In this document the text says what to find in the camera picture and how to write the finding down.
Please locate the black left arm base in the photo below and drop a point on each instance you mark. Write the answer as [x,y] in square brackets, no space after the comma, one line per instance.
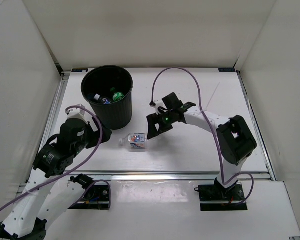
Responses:
[97,195]

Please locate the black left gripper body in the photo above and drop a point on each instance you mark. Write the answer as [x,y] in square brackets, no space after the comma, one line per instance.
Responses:
[91,138]

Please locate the clear water bottle orange label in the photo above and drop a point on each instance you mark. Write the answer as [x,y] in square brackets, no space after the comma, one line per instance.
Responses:
[134,142]

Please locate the green soda bottle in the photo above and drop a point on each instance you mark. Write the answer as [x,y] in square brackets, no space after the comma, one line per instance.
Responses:
[116,95]

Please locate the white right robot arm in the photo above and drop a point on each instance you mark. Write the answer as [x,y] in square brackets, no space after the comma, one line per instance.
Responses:
[234,140]

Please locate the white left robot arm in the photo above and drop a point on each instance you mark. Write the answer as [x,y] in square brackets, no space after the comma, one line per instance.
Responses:
[31,215]

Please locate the clear bottle blue label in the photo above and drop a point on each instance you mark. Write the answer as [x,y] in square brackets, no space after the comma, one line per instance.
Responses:
[105,100]

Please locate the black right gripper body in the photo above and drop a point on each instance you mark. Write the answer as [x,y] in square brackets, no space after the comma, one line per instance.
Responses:
[168,119]

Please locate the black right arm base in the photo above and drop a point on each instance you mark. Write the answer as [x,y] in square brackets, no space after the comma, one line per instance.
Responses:
[213,200]

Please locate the black ribbed plastic bin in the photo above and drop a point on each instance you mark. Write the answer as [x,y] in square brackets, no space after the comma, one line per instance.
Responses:
[100,80]

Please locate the aluminium table frame rail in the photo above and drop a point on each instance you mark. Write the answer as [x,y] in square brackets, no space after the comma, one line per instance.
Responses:
[153,193]

